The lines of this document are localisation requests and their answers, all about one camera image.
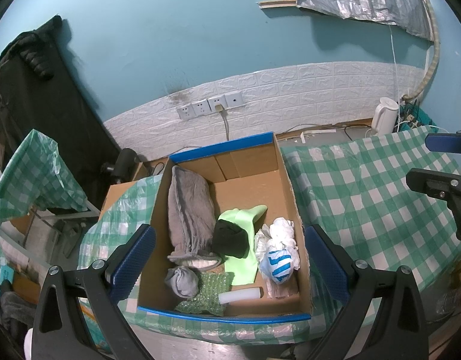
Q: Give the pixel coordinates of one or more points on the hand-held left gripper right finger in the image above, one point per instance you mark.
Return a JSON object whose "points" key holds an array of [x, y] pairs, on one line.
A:
{"points": [[324, 266]]}

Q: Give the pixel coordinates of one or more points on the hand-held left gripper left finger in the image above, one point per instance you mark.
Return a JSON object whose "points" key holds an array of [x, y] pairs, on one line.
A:
{"points": [[135, 262]]}

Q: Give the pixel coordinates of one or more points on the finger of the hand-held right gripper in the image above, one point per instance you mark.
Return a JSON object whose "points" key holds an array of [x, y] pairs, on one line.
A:
{"points": [[425, 182], [446, 143]]}

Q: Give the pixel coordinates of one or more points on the grey sock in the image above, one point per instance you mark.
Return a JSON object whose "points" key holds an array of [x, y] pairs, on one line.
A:
{"points": [[181, 279]]}

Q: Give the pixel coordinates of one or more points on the clear plastic packet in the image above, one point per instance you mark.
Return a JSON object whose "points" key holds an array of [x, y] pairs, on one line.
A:
{"points": [[281, 291]]}

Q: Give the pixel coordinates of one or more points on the white plastic bag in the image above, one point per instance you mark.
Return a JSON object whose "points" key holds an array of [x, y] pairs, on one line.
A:
{"points": [[281, 232]]}

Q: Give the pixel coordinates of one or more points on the grey towel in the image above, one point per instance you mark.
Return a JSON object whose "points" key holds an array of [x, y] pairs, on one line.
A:
{"points": [[189, 210]]}

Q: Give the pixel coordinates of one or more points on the green bubble wrap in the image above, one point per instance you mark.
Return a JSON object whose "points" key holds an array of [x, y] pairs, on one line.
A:
{"points": [[208, 292]]}

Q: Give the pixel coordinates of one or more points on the light green foam sheet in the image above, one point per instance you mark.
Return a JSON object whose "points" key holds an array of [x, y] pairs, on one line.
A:
{"points": [[241, 270]]}

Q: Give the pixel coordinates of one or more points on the white foam cylinder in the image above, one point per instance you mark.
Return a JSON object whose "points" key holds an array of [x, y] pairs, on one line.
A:
{"points": [[240, 295]]}

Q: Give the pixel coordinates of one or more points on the black cloth bundle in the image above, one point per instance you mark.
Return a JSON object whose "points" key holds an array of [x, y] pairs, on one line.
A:
{"points": [[230, 240]]}

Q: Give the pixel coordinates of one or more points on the blue cardboard box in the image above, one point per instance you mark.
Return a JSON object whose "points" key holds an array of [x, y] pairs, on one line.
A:
{"points": [[253, 191]]}

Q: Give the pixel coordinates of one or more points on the blue plastic basket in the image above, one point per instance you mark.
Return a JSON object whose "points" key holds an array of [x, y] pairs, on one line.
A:
{"points": [[425, 118]]}

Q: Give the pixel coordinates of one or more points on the green checked tablecloth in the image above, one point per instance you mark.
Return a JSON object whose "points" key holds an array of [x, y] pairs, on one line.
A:
{"points": [[365, 202]]}

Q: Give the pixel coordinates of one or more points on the white electric kettle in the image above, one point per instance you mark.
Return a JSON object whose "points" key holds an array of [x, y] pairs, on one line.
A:
{"points": [[384, 116]]}

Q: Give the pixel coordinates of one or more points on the brown cardboard box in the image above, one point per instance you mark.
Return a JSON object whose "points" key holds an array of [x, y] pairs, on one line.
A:
{"points": [[118, 195]]}

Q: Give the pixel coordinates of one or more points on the colourful printed bag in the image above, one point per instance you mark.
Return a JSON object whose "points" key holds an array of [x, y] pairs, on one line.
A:
{"points": [[90, 318]]}

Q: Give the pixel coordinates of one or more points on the clear plastic bottle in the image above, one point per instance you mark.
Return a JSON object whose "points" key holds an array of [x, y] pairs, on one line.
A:
{"points": [[448, 300]]}

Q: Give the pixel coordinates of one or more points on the metal folding rack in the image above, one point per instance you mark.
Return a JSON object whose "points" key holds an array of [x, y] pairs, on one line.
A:
{"points": [[65, 215]]}

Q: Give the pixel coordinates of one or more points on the black cylindrical object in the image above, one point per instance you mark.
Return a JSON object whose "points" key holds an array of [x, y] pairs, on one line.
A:
{"points": [[123, 163]]}

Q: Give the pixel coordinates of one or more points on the dark grey cloth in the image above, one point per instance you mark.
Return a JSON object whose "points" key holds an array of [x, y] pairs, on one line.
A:
{"points": [[14, 303]]}

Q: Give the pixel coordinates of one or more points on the white round object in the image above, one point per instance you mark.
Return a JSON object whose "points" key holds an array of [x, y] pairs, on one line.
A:
{"points": [[29, 345]]}

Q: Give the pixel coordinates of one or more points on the green checkered bag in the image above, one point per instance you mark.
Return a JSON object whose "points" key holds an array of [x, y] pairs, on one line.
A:
{"points": [[31, 172]]}

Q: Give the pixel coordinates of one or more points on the black jacket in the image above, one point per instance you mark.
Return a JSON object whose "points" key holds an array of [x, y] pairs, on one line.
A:
{"points": [[39, 93]]}

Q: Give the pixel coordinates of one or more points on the wooden strip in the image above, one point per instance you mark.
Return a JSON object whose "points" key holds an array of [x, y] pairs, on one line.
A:
{"points": [[277, 3]]}

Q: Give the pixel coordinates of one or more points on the white wall socket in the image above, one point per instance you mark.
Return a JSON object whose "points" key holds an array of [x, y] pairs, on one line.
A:
{"points": [[201, 107], [214, 101], [234, 100], [185, 112]]}

